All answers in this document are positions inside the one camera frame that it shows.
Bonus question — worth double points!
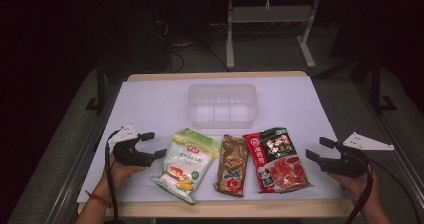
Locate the red string bracelet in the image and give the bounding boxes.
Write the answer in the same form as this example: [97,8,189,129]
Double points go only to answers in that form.
[84,189,113,209]

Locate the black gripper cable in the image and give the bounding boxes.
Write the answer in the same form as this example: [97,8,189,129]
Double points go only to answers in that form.
[104,129,122,224]
[343,157,375,224]

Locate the white board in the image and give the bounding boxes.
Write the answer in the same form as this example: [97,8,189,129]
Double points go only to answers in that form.
[76,76,363,204]

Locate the brown packet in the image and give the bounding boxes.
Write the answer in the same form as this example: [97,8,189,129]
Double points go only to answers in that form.
[213,134,250,199]

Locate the black floor stand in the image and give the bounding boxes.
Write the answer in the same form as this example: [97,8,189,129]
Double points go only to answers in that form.
[369,50,398,114]
[84,59,108,114]

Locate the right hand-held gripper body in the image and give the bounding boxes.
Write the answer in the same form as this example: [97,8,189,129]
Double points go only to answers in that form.
[318,131,396,179]

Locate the thin black cable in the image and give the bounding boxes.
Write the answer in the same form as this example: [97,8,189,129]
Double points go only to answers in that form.
[369,157,422,224]

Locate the clear plastic container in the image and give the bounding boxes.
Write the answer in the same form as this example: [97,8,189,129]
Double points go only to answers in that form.
[186,83,259,130]

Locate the person's left hand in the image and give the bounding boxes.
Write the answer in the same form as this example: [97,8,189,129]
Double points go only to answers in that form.
[99,153,146,199]

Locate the aluminium rail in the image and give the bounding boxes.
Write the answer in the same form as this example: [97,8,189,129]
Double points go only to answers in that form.
[44,82,123,224]
[354,82,424,200]

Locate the black floor cables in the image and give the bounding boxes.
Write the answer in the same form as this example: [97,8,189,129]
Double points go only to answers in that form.
[156,17,232,74]

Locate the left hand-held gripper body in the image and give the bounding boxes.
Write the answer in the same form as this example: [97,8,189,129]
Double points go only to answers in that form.
[108,123,157,168]

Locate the person's right hand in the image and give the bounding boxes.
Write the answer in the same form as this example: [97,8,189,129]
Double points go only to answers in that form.
[327,170,382,215]

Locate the grey metal desk frame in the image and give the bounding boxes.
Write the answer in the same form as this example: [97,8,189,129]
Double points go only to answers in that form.
[225,0,323,71]

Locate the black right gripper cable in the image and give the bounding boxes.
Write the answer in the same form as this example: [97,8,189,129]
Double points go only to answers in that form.
[343,157,375,224]

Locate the white and green packet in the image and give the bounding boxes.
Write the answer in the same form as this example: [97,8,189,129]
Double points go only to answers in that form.
[151,127,222,206]

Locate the red and black packet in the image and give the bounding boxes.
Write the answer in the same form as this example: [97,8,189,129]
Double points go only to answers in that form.
[242,127,314,195]

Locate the wooden table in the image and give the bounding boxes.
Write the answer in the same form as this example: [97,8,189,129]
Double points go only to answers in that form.
[76,70,364,219]

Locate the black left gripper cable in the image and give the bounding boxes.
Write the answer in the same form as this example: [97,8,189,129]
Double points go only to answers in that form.
[104,129,122,224]

